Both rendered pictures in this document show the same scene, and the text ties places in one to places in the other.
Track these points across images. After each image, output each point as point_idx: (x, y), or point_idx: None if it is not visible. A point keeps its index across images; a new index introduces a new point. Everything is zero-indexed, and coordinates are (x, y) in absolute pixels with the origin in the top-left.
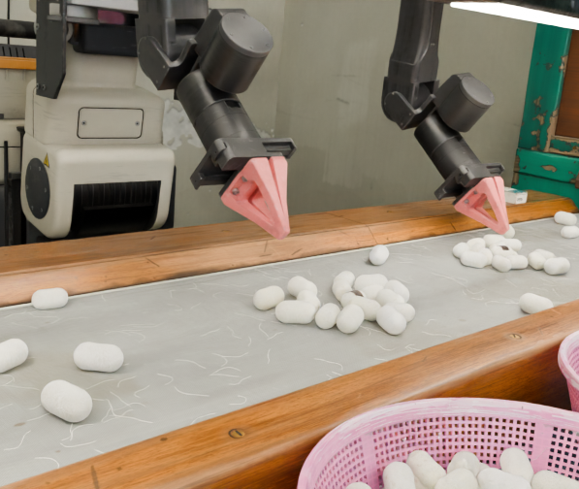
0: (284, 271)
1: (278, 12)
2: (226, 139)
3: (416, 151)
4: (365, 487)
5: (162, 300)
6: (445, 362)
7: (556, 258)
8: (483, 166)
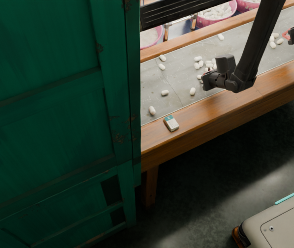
0: (275, 62)
1: None
2: None
3: None
4: None
5: None
6: (254, 12)
7: (199, 57)
8: (212, 71)
